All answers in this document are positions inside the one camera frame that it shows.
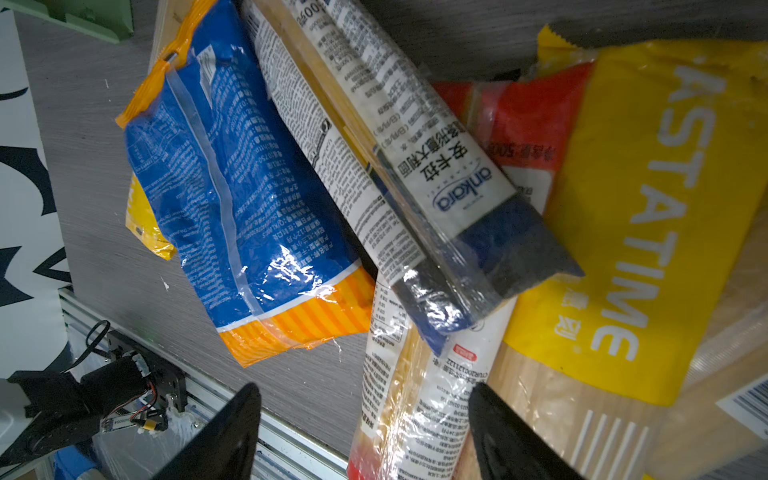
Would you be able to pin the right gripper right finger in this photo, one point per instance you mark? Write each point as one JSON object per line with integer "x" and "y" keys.
{"x": 506, "y": 446}

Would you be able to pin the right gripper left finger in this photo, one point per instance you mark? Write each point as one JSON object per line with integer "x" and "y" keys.
{"x": 226, "y": 447}

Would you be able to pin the blue orange pasta bag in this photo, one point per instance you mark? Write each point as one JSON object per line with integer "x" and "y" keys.
{"x": 257, "y": 234}

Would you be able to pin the grey blue spaghetti pack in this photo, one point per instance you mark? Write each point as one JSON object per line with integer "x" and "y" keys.
{"x": 479, "y": 242}

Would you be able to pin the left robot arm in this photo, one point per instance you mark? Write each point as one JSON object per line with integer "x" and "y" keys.
{"x": 45, "y": 411}

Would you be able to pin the brown cardboard pasta box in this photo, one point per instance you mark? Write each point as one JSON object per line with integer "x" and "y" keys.
{"x": 698, "y": 436}

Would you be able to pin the green two-tier shelf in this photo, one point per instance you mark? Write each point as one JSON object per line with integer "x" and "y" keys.
{"x": 107, "y": 20}

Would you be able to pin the red spaghetti pack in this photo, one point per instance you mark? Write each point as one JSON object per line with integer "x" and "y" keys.
{"x": 414, "y": 419}

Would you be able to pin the yellow spaghetti bag left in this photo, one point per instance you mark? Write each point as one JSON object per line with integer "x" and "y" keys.
{"x": 139, "y": 218}

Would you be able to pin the yellow Pastatime spaghetti bag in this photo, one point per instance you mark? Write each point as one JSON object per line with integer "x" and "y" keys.
{"x": 662, "y": 185}

